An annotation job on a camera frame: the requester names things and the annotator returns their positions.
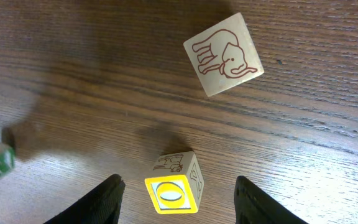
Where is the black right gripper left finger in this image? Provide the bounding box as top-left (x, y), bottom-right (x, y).
top-left (45, 174), bottom-right (126, 224)

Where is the yellow O letter block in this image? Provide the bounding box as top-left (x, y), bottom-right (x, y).
top-left (144, 151), bottom-right (205, 215)

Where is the wooden elephant picture block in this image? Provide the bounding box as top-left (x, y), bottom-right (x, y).
top-left (183, 12), bottom-right (264, 96)

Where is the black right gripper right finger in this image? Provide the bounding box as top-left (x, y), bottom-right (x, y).
top-left (234, 176), bottom-right (307, 224)

